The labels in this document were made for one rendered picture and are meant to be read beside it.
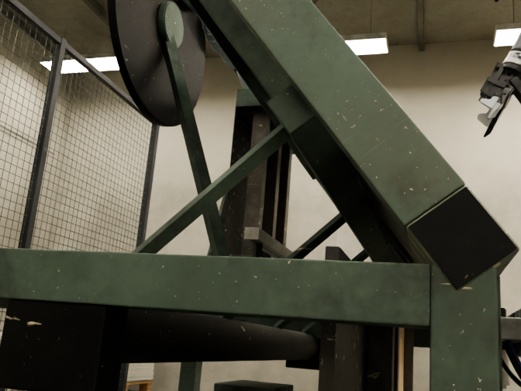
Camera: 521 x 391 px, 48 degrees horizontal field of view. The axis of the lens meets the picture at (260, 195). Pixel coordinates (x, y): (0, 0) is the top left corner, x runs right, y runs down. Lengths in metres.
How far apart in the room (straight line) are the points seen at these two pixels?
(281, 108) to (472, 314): 0.47
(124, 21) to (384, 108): 1.35
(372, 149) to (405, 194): 0.09
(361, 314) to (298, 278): 0.11
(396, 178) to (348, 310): 0.21
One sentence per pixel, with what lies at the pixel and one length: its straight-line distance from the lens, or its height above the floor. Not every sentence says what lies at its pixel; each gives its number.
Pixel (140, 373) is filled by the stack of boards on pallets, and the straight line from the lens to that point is 6.74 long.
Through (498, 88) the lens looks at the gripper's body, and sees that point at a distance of 1.87.
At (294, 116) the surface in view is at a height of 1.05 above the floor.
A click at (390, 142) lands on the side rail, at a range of 0.93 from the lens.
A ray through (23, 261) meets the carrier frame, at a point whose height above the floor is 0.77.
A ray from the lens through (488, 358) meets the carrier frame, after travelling 0.88.
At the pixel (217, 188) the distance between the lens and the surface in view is 1.09.
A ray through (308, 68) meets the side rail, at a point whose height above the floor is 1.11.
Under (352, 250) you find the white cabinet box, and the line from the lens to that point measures 5.31.
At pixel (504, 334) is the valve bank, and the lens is 1.16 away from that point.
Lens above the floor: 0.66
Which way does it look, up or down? 14 degrees up
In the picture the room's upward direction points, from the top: 5 degrees clockwise
